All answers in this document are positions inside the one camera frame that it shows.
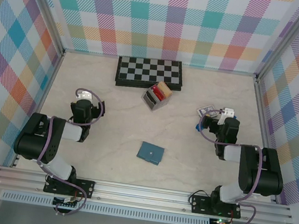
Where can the black credit card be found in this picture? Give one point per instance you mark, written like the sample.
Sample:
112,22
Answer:
149,97

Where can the grey card holder box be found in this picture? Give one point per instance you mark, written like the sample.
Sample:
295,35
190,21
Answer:
158,105

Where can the red credit card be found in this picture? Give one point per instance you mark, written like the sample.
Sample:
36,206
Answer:
158,91

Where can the teal leather card holder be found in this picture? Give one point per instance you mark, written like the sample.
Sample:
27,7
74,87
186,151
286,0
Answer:
148,157

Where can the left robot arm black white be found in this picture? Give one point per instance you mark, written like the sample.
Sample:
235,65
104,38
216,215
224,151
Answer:
35,140

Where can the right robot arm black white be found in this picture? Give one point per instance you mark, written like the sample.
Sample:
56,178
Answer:
266,174

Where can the blue playing card deck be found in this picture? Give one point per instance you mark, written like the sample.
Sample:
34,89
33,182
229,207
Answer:
206,110

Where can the blue cube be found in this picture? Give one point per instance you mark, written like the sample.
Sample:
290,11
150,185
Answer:
196,128

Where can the black silver folding chessboard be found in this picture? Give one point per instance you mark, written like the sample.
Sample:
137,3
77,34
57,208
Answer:
150,71

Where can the small circuit board green light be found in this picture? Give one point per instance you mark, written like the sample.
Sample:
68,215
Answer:
220,222

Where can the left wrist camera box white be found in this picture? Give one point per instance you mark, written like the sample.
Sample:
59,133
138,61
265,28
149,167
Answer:
84,96

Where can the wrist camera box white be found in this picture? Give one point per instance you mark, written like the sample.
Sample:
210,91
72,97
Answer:
84,96
228,112

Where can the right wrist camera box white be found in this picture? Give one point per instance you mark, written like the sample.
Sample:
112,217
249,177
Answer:
228,112

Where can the aluminium table side rail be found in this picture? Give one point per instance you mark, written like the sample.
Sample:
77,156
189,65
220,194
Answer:
42,101
265,135

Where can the thin aluminium table rail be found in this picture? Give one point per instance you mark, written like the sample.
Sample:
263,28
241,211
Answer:
215,70

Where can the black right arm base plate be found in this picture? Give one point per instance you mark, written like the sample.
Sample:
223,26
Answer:
200,204

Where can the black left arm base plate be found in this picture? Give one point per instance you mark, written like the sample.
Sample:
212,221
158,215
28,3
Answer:
86,188

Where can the aluminium mounting rail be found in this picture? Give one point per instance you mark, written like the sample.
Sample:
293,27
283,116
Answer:
140,195

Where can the aluminium frame post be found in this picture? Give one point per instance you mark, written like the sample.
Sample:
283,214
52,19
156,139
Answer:
285,39
47,6

